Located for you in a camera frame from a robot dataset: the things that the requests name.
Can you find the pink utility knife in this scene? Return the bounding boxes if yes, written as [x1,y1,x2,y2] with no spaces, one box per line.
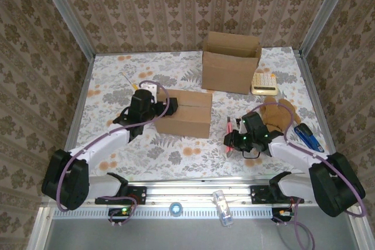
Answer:
[224,116,235,158]

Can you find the brown cardboard box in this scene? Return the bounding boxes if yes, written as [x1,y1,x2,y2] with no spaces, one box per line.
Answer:
[154,88,214,139]
[201,31,263,95]

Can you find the brown plush toy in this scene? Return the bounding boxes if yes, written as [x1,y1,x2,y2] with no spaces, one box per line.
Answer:
[260,97,302,133]

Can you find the blue black stapler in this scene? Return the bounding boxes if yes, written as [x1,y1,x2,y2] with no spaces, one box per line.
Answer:
[293,124,326,153]

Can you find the floral tablecloth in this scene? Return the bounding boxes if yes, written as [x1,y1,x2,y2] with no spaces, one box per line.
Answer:
[66,46,343,185]

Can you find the cream calculator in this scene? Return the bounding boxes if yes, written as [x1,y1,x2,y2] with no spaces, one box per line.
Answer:
[250,73,278,96]

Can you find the clear plastic bottle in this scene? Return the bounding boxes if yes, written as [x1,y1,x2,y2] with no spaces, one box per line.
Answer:
[213,190,233,227]

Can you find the small black controller board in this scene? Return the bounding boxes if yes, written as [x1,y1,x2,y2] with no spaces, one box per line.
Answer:
[107,206,133,219]
[271,207,294,222]

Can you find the round blue white knob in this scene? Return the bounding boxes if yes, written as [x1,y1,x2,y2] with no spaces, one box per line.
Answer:
[169,202,183,218]

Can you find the grey metal panel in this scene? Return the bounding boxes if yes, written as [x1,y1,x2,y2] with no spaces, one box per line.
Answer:
[46,217,357,250]

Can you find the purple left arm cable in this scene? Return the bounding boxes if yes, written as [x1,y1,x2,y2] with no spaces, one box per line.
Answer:
[57,80,170,227]

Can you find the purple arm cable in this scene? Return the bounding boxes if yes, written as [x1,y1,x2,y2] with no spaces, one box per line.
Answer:
[57,80,170,227]
[248,103,367,250]

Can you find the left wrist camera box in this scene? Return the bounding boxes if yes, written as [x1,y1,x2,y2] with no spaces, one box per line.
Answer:
[142,84,161,96]

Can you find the yellow handled screwdriver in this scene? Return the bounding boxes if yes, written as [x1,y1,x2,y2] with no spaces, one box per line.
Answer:
[121,71,139,90]

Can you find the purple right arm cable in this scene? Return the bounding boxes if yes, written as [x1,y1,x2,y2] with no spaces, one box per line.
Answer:
[248,103,367,250]

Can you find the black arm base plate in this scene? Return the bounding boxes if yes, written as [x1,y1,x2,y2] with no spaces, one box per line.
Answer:
[250,185,305,205]
[95,187,147,206]

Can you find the aluminium table side rail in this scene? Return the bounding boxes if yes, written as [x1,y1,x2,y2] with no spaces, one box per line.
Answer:
[294,47,354,185]
[54,53,96,185]

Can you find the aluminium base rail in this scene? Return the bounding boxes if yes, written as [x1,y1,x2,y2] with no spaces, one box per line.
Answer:
[42,179,363,207]

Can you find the aluminium frame post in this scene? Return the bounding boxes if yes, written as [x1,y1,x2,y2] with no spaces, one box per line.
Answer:
[299,0,357,56]
[34,0,96,60]

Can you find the white slotted cable duct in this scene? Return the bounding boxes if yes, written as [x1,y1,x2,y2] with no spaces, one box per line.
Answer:
[52,207,275,219]

